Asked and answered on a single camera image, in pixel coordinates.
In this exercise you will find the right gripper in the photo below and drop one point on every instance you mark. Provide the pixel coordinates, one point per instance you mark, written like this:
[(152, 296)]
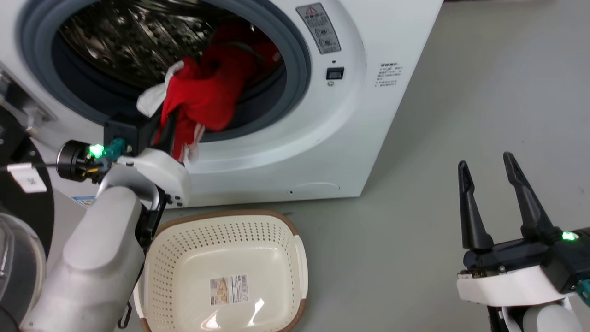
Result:
[(525, 276)]

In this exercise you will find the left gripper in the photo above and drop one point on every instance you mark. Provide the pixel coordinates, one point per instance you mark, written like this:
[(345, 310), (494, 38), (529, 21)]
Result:
[(156, 173)]

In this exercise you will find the white garment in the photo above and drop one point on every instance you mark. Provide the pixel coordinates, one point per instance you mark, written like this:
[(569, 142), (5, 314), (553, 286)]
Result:
[(154, 94)]

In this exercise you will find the red garment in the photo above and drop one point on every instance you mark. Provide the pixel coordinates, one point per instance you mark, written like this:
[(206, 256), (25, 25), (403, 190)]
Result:
[(207, 92)]

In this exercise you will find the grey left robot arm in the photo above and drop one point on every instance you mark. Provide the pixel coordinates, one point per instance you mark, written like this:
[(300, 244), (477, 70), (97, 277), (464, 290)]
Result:
[(97, 258)]

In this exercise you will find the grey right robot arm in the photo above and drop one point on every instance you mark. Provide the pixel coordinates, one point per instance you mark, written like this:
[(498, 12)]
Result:
[(548, 320)]

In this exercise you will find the steel washing machine drum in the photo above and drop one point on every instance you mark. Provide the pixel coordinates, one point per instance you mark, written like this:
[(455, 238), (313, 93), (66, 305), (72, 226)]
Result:
[(124, 37)]

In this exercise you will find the cream perforated laundry basket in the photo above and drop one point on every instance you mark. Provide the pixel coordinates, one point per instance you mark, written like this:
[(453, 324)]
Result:
[(230, 272)]

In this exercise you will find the washing machine door with glass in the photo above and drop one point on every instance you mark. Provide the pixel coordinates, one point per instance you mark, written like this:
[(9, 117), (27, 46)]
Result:
[(18, 203)]

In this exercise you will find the white front-load washing machine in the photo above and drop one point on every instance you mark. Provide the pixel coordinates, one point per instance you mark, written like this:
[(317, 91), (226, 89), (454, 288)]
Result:
[(378, 41)]

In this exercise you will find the black cylindrical wrist module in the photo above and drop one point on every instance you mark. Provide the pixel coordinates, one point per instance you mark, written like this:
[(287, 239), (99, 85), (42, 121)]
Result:
[(76, 160)]

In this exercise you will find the small blue energy sticker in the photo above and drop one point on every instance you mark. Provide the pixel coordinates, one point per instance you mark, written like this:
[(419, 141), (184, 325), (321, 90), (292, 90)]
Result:
[(83, 201)]

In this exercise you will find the grey rubber door gasket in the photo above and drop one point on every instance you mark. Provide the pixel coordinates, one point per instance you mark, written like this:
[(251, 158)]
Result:
[(295, 50)]

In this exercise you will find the paper product label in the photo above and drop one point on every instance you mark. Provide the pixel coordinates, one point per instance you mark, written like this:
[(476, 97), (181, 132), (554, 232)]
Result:
[(229, 290)]

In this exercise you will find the black door lock latch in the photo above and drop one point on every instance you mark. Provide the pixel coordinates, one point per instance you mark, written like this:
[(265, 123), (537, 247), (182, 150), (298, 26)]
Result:
[(335, 73)]

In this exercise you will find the grey warning label sticker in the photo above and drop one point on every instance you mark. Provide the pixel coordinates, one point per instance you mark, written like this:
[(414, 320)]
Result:
[(319, 28)]

